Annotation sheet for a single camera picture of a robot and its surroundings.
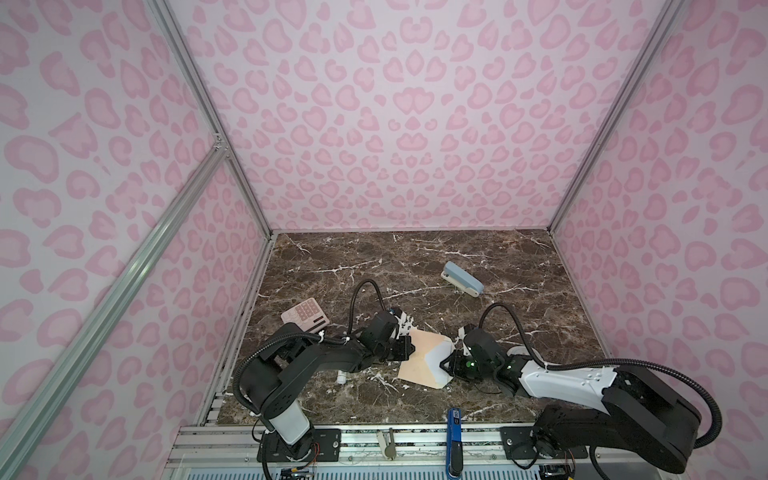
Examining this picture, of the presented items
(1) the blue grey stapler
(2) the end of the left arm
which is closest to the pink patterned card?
(2) the end of the left arm

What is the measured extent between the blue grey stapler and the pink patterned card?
0.44m

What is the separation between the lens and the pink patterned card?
3.06ft

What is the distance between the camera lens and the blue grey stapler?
1008 mm
